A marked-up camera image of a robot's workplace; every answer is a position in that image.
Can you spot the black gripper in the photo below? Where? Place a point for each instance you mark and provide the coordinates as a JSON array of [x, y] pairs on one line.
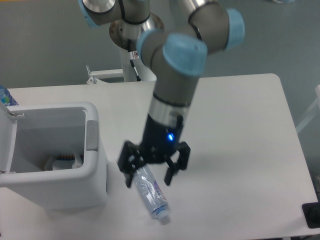
[[159, 143]]

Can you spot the crushed clear plastic bottle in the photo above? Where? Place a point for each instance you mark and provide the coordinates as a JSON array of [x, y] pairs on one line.
[[151, 195]]

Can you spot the white plastic wrapper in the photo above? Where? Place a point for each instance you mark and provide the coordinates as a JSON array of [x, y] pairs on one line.
[[68, 164]]

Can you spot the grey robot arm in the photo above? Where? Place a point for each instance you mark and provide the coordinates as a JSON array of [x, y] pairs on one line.
[[177, 58]]

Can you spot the white trash can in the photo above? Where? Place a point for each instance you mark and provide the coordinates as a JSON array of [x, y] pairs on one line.
[[30, 134]]

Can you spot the blue orange snack packet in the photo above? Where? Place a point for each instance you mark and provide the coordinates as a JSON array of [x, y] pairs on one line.
[[65, 158]]

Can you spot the white item in bin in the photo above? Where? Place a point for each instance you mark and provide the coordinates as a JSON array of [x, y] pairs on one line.
[[49, 164]]

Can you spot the black device at table corner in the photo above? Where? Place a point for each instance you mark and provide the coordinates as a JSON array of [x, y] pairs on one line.
[[311, 213]]

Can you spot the blue bottle at table edge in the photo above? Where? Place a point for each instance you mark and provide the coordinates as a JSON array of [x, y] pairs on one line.
[[6, 98]]

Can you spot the white frame at right edge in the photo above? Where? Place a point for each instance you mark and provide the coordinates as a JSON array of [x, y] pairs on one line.
[[309, 113]]

